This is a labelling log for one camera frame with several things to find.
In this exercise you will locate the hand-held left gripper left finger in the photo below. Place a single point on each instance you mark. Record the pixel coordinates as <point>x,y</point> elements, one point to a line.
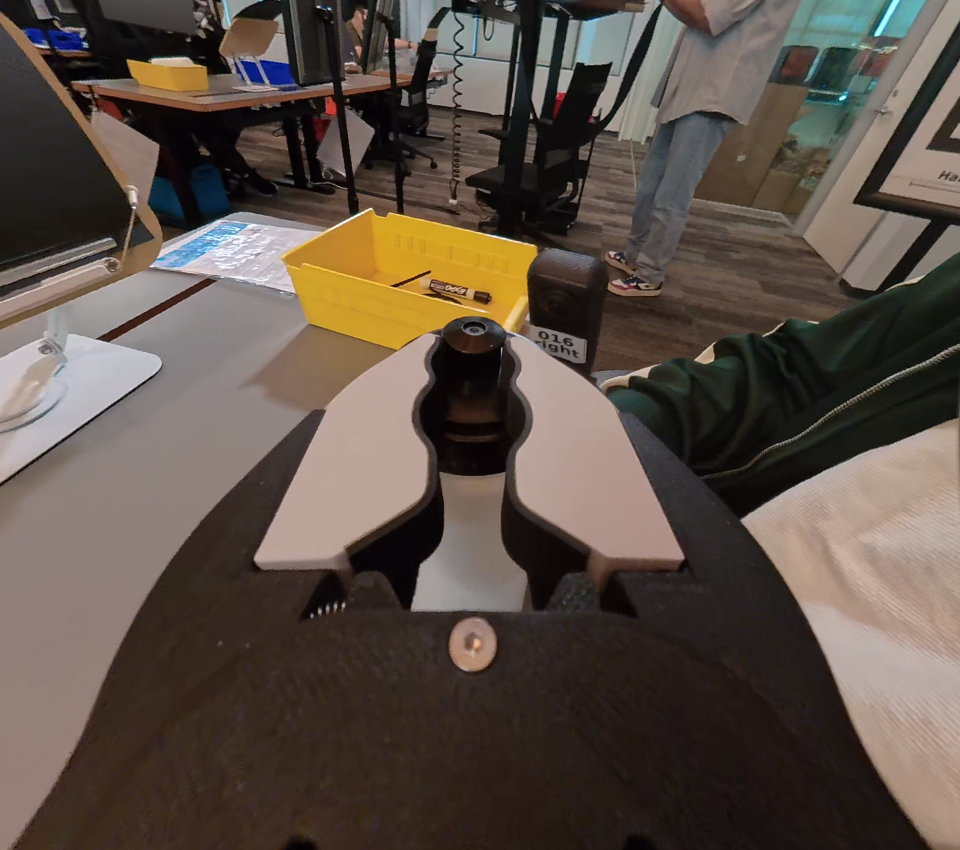
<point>352,475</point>

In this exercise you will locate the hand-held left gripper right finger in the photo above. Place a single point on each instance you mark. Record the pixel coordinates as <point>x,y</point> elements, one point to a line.
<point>592,482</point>

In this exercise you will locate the white bottle with black cap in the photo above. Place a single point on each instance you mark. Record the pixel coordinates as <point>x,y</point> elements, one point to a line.
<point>471,377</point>

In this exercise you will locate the yellow plastic bin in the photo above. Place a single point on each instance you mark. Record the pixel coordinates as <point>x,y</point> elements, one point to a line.
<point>345,295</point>
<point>165,76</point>

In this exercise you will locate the person's right forearm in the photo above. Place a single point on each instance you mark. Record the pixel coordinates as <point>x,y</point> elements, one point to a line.
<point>712,400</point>

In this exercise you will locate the grey desk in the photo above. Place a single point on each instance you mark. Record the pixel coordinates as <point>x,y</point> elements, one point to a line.
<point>150,527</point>

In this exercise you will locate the wooden top office desk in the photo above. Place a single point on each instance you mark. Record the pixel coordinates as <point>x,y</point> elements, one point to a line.
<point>225,86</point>

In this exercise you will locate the black marker pen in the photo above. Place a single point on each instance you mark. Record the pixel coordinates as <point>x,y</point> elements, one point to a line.
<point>459,291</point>

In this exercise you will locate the black office chair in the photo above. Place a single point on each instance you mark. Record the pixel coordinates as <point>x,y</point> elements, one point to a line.
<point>420,92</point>
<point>555,145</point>

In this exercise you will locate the brown cardboard box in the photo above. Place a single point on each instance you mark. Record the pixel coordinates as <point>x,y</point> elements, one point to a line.
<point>757,145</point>

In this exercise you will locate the printed paper sheet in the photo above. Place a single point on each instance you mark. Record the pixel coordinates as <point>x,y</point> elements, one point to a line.
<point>225,250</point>

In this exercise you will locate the white leaning panel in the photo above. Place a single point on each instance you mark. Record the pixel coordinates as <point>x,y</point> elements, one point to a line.
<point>127,156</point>
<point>346,141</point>

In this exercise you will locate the wooden book stand white base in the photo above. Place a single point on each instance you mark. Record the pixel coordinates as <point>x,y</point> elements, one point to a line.
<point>75,385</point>

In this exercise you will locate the person's white clothing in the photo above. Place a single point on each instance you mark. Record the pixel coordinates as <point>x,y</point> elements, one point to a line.
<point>885,602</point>

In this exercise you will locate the blue bag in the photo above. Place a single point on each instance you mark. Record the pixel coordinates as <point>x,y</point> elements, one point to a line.
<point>191,194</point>

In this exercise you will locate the black panel on stand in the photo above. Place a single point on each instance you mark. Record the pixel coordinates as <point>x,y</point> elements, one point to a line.
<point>384,10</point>

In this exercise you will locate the wooden framed black board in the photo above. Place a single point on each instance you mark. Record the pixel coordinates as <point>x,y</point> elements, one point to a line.
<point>52,167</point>

